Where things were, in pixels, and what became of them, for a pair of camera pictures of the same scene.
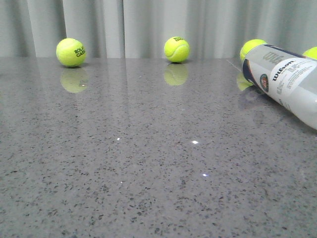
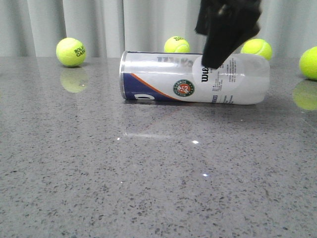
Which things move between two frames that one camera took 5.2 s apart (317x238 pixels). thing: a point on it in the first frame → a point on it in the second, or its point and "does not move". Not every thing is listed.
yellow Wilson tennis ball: x=249 y=44 does not move
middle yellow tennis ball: x=177 y=49 does not move
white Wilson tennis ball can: x=288 y=77 → x=181 y=78
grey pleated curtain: x=213 y=29 does not move
